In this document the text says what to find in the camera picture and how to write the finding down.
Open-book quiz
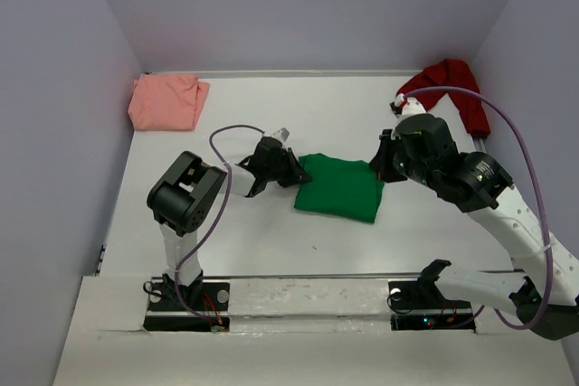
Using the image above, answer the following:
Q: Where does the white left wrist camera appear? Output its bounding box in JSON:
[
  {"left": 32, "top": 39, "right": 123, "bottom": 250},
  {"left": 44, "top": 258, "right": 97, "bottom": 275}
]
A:
[{"left": 270, "top": 127, "right": 290, "bottom": 144}]

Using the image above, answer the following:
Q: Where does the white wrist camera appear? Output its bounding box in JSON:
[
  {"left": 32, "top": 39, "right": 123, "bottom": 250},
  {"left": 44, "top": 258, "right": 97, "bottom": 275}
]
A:
[
  {"left": 270, "top": 127, "right": 290, "bottom": 144},
  {"left": 390, "top": 93, "right": 427, "bottom": 121}
]

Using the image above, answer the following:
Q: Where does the folded pink t-shirt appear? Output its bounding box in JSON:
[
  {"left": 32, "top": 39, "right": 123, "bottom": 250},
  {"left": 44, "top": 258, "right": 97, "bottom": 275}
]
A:
[{"left": 128, "top": 73, "right": 210, "bottom": 131}]

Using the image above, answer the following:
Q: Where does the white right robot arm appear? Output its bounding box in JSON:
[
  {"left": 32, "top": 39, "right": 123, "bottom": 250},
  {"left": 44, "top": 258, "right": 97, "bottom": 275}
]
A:
[{"left": 369, "top": 114, "right": 578, "bottom": 341}]

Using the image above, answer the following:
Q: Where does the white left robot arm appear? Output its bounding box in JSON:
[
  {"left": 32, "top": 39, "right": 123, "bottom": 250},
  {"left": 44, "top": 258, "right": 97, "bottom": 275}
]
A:
[{"left": 144, "top": 128, "right": 311, "bottom": 309}]

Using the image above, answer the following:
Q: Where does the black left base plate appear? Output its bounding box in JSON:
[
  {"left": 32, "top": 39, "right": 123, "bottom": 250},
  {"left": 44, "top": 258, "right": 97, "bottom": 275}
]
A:
[{"left": 142, "top": 278, "right": 231, "bottom": 333}]

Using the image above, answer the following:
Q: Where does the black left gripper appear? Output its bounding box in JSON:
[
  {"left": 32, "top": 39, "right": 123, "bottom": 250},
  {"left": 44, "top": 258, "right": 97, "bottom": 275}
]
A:
[{"left": 264, "top": 150, "right": 308, "bottom": 190}]

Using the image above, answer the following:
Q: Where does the green t-shirt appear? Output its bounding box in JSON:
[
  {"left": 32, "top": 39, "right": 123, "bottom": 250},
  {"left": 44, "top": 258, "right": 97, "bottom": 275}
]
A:
[{"left": 294, "top": 153, "right": 384, "bottom": 224}]

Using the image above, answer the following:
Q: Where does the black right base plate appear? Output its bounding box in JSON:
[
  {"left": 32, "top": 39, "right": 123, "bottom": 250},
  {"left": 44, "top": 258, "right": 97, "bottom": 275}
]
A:
[{"left": 386, "top": 280, "right": 476, "bottom": 332}]

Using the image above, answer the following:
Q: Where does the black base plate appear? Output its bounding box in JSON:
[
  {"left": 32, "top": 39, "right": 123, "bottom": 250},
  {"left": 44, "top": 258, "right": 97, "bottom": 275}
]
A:
[
  {"left": 386, "top": 280, "right": 476, "bottom": 332},
  {"left": 142, "top": 278, "right": 231, "bottom": 333}
]

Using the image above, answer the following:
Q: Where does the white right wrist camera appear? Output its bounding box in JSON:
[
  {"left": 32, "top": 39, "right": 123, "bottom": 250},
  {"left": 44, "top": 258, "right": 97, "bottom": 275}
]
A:
[{"left": 390, "top": 93, "right": 427, "bottom": 121}]

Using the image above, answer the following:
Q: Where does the red t-shirt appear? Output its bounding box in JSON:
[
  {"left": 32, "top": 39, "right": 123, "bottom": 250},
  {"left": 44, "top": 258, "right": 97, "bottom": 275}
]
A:
[{"left": 389, "top": 58, "right": 492, "bottom": 137}]

